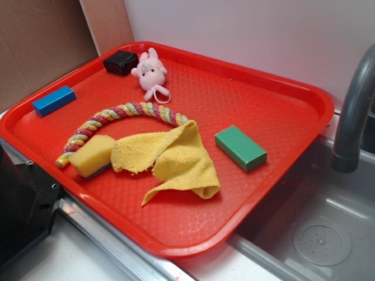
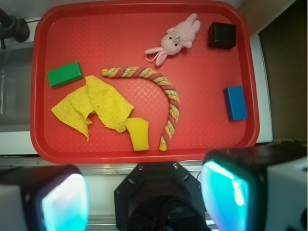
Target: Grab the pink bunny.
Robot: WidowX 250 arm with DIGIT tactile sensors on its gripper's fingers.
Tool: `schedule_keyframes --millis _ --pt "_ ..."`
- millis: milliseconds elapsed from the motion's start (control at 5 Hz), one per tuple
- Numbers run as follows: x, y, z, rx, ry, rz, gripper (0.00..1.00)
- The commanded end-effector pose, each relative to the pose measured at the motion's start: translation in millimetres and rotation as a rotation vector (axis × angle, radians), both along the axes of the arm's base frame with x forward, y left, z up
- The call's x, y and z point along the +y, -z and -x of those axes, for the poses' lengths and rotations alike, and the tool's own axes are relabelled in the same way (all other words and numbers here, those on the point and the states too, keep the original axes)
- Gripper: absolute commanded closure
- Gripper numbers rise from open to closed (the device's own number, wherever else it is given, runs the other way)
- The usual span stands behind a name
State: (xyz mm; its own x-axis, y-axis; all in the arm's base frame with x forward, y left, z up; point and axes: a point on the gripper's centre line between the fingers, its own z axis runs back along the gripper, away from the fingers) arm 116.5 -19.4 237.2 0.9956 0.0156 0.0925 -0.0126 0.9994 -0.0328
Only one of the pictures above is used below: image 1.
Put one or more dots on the pink plush bunny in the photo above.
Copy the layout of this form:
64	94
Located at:
152	76

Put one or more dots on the red plastic tray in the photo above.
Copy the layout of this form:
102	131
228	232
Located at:
282	116

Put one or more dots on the yellow microfibre cloth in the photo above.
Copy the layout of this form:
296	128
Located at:
177	158

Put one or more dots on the green rectangular block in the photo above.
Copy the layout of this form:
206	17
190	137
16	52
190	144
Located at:
240	148

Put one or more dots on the yellow sponge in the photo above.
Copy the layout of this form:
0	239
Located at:
93	155

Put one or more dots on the black cube block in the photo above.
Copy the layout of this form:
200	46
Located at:
121	63

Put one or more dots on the blue rectangular block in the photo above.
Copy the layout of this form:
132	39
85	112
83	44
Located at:
54	101

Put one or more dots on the grey sink basin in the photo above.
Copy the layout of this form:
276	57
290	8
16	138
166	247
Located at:
315	223

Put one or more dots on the grey faucet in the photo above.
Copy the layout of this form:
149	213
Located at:
355	130

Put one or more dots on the brown cardboard panel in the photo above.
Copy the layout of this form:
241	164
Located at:
42	41

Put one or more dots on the multicolour braided rope toy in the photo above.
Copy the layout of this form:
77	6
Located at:
85	131

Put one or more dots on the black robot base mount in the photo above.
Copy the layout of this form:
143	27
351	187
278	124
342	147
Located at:
29	200

